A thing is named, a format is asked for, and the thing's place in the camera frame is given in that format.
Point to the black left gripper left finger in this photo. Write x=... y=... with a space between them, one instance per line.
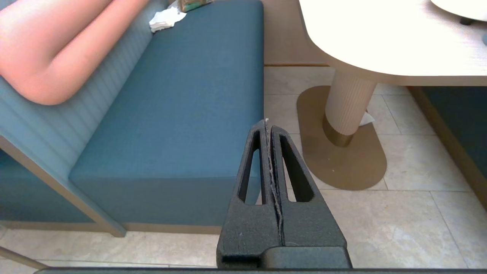
x=247 y=228

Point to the blue upholstered booth sofa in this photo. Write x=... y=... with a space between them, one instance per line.
x=464 y=125
x=171 y=114

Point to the crumpled white tissue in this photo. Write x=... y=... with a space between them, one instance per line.
x=165 y=21

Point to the clear water dispenser white base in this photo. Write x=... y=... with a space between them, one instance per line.
x=464 y=7

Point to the pink bolster cushion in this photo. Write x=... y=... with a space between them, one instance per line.
x=57 y=49

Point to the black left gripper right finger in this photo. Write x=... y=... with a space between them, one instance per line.
x=308 y=228

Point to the thin brown metal rod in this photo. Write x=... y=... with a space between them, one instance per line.
x=23 y=257

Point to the white tissue scrap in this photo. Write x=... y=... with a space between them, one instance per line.
x=367 y=120

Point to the printed snack bag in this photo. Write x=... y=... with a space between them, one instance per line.
x=194 y=4

